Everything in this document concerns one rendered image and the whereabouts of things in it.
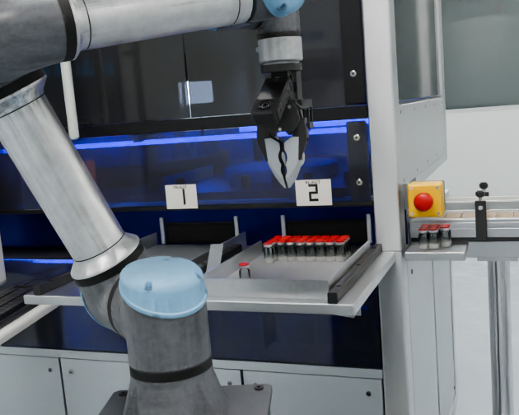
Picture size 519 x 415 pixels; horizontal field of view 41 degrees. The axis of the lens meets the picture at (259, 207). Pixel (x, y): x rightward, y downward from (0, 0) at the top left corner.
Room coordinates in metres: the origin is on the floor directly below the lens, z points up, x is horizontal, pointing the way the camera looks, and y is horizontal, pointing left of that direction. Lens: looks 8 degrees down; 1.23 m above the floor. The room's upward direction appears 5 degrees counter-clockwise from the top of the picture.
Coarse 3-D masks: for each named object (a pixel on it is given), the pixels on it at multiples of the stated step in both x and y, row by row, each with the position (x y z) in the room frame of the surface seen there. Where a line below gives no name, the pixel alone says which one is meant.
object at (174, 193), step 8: (176, 184) 1.72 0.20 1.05; (184, 184) 1.72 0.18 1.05; (192, 184) 1.71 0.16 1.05; (168, 192) 1.73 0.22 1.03; (176, 192) 1.72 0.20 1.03; (192, 192) 1.71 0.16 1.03; (168, 200) 1.73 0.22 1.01; (176, 200) 1.72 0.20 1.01; (192, 200) 1.71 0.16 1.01; (168, 208) 1.73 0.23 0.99; (176, 208) 1.73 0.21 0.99
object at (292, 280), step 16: (368, 240) 1.51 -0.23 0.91; (240, 256) 1.49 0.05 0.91; (256, 256) 1.57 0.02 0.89; (352, 256) 1.37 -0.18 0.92; (208, 272) 1.34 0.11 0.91; (224, 272) 1.41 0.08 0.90; (256, 272) 1.44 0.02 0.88; (272, 272) 1.43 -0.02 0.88; (288, 272) 1.42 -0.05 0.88; (304, 272) 1.41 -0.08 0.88; (320, 272) 1.40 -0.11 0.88; (336, 272) 1.25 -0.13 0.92; (208, 288) 1.29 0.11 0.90; (224, 288) 1.28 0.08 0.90; (240, 288) 1.26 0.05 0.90; (256, 288) 1.25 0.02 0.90; (272, 288) 1.24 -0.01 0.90; (288, 288) 1.23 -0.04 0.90; (304, 288) 1.22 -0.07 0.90; (320, 288) 1.21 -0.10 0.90
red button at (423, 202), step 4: (416, 196) 1.48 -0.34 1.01; (420, 196) 1.48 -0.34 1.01; (424, 196) 1.47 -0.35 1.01; (428, 196) 1.47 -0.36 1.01; (416, 200) 1.48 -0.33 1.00; (420, 200) 1.47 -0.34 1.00; (424, 200) 1.47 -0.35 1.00; (428, 200) 1.47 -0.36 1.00; (432, 200) 1.48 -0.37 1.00; (416, 204) 1.48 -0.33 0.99; (420, 204) 1.47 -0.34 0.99; (424, 204) 1.47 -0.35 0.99; (428, 204) 1.47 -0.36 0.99; (432, 204) 1.48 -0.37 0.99; (416, 208) 1.48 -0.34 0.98; (420, 208) 1.48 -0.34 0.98; (424, 208) 1.47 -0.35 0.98; (428, 208) 1.47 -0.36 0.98
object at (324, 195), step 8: (296, 184) 1.61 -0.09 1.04; (304, 184) 1.60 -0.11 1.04; (320, 184) 1.59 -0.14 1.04; (328, 184) 1.58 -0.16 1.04; (296, 192) 1.61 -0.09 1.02; (304, 192) 1.60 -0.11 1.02; (320, 192) 1.59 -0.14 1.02; (328, 192) 1.58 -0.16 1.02; (304, 200) 1.60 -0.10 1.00; (320, 200) 1.59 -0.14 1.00; (328, 200) 1.58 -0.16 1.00
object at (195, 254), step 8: (144, 240) 1.78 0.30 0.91; (152, 240) 1.82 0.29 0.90; (232, 240) 1.67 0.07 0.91; (240, 240) 1.71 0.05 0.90; (152, 248) 1.80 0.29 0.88; (160, 248) 1.79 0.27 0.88; (168, 248) 1.78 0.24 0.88; (176, 248) 1.77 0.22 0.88; (184, 248) 1.76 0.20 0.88; (192, 248) 1.75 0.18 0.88; (200, 248) 1.75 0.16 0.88; (208, 248) 1.74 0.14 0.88; (224, 248) 1.62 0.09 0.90; (152, 256) 1.69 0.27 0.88; (160, 256) 1.68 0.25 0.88; (168, 256) 1.68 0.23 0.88; (176, 256) 1.67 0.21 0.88; (184, 256) 1.66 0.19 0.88; (192, 256) 1.65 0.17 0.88; (200, 256) 1.50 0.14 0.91
